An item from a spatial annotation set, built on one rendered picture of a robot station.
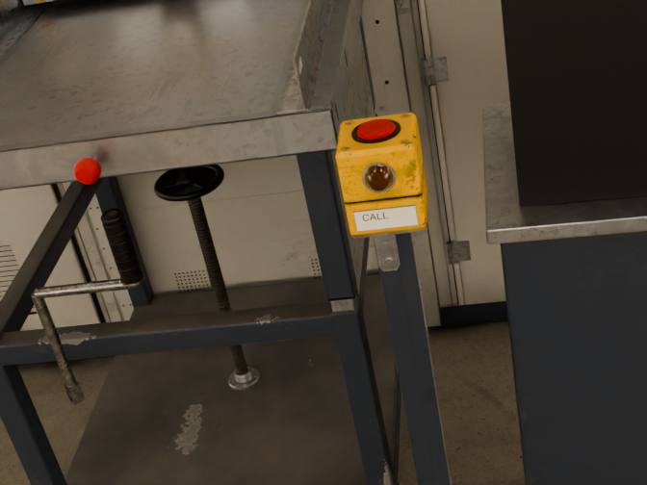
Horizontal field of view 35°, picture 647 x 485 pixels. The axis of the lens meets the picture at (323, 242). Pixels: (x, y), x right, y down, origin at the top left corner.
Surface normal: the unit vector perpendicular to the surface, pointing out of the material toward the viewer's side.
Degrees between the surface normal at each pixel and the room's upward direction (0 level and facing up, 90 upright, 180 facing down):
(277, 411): 0
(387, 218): 90
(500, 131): 0
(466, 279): 90
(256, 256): 90
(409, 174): 91
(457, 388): 0
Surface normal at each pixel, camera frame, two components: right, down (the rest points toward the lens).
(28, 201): -0.08, 0.54
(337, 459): -0.18, -0.84
